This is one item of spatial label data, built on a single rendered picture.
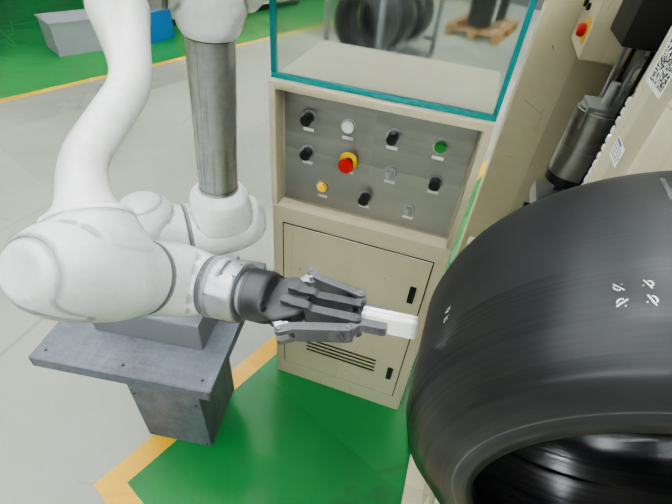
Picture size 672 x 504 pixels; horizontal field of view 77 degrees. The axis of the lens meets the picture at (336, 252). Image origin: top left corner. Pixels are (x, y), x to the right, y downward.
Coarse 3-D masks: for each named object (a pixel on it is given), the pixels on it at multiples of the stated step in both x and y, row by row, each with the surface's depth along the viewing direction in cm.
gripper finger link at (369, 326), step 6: (354, 324) 53; (360, 324) 53; (366, 324) 53; (372, 324) 53; (378, 324) 53; (384, 324) 53; (354, 330) 53; (360, 330) 54; (366, 330) 54; (372, 330) 54; (378, 330) 53; (384, 330) 53; (348, 336) 53; (354, 336) 54
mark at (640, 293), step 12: (660, 276) 34; (612, 288) 35; (624, 288) 35; (636, 288) 34; (648, 288) 34; (660, 288) 33; (612, 300) 35; (624, 300) 34; (636, 300) 34; (648, 300) 33; (660, 300) 33
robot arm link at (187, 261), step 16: (160, 240) 60; (176, 256) 56; (192, 256) 58; (208, 256) 60; (176, 272) 55; (192, 272) 58; (176, 288) 55; (192, 288) 57; (176, 304) 57; (192, 304) 58
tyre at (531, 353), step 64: (576, 192) 48; (640, 192) 43; (512, 256) 46; (576, 256) 40; (640, 256) 36; (512, 320) 40; (576, 320) 35; (640, 320) 33; (448, 384) 44; (512, 384) 38; (576, 384) 35; (640, 384) 32; (448, 448) 46; (512, 448) 41; (576, 448) 77; (640, 448) 74
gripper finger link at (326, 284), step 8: (312, 272) 61; (320, 280) 59; (328, 280) 59; (336, 280) 59; (320, 288) 60; (328, 288) 59; (336, 288) 58; (344, 288) 58; (352, 288) 58; (352, 296) 59; (360, 296) 57
